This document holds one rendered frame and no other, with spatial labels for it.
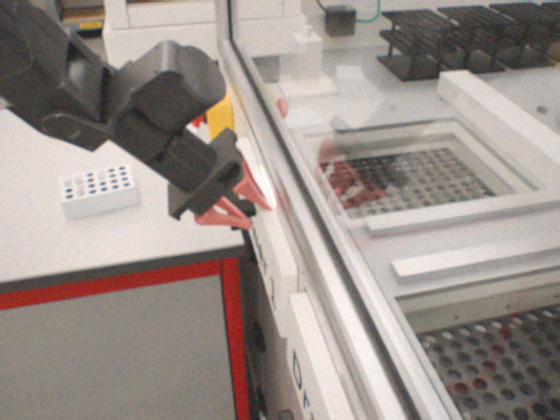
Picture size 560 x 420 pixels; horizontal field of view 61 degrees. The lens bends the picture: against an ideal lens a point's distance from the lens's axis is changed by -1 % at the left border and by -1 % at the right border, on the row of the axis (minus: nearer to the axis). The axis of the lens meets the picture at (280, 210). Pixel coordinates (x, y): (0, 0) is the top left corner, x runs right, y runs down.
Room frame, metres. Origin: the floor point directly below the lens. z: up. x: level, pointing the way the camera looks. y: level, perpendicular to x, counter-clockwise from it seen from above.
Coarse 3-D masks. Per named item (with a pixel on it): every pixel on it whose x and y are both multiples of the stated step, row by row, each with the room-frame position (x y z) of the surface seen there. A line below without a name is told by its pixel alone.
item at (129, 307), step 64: (0, 128) 0.98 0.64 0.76; (0, 192) 0.73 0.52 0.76; (0, 256) 0.55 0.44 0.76; (64, 256) 0.55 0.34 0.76; (128, 256) 0.55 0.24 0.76; (192, 256) 0.57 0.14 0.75; (0, 320) 0.51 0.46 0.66; (64, 320) 0.53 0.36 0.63; (128, 320) 0.55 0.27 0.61; (192, 320) 0.58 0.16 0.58; (0, 384) 0.49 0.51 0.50; (64, 384) 0.52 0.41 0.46; (128, 384) 0.54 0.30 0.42; (192, 384) 0.57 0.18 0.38
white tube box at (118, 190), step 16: (64, 176) 0.72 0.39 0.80; (96, 176) 0.72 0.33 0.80; (112, 176) 0.73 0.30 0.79; (128, 176) 0.72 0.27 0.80; (64, 192) 0.67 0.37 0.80; (96, 192) 0.67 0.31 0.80; (112, 192) 0.67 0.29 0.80; (128, 192) 0.68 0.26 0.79; (64, 208) 0.64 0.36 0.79; (80, 208) 0.65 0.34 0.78; (96, 208) 0.66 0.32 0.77; (112, 208) 0.67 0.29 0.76
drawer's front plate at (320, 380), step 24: (288, 312) 0.32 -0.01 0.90; (312, 312) 0.30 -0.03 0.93; (288, 336) 0.32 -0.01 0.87; (312, 336) 0.27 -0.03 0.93; (288, 360) 0.32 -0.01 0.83; (312, 360) 0.24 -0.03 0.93; (312, 384) 0.24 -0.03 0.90; (336, 384) 0.22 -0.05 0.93; (312, 408) 0.23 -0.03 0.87; (336, 408) 0.20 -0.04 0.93
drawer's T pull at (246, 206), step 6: (228, 192) 0.51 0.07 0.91; (228, 198) 0.50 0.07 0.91; (234, 204) 0.49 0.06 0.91; (240, 204) 0.49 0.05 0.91; (246, 204) 0.49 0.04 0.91; (252, 204) 0.49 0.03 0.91; (240, 210) 0.47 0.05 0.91; (246, 210) 0.47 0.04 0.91; (252, 210) 0.48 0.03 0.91; (246, 216) 0.47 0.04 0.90; (252, 216) 0.47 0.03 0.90; (234, 228) 0.45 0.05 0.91; (240, 228) 0.45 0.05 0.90
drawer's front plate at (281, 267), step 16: (240, 144) 0.61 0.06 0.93; (256, 160) 0.57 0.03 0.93; (256, 176) 0.52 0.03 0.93; (256, 208) 0.48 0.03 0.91; (256, 224) 0.48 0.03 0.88; (272, 224) 0.43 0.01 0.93; (272, 240) 0.40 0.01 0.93; (272, 256) 0.39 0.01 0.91; (288, 256) 0.37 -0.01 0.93; (272, 272) 0.39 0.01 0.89; (288, 272) 0.35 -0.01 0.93; (288, 288) 0.35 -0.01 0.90; (272, 304) 0.39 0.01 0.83
